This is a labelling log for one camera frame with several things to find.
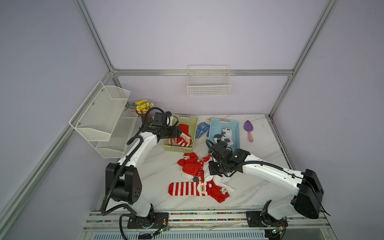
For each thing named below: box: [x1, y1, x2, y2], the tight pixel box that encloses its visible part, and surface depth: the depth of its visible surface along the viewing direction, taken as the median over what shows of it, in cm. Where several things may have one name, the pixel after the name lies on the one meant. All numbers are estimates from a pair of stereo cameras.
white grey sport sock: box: [213, 127, 234, 146], surface depth 106 cm
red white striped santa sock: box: [168, 181, 209, 196], surface depth 84 cm
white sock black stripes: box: [213, 175, 237, 193], surface depth 84 cm
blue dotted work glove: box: [195, 121, 210, 139], surface depth 114 cm
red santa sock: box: [206, 179, 230, 203], surface depth 82 cm
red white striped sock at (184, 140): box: [169, 134, 194, 148], surface depth 103 cm
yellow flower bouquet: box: [124, 99, 155, 114], surface depth 95 cm
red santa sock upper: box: [177, 152, 211, 181], surface depth 88 cm
